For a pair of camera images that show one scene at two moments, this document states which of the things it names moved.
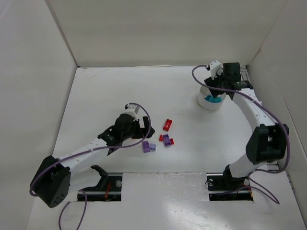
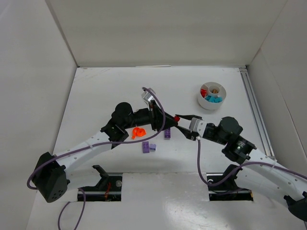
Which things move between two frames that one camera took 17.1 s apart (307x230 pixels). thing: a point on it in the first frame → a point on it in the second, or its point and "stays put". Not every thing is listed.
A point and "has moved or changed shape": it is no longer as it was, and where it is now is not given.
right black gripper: (216, 84) → (192, 133)
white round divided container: (203, 92) stays put
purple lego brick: (166, 140) → (167, 133)
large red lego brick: (167, 125) has moved or changed shape
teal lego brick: (210, 98) stays put
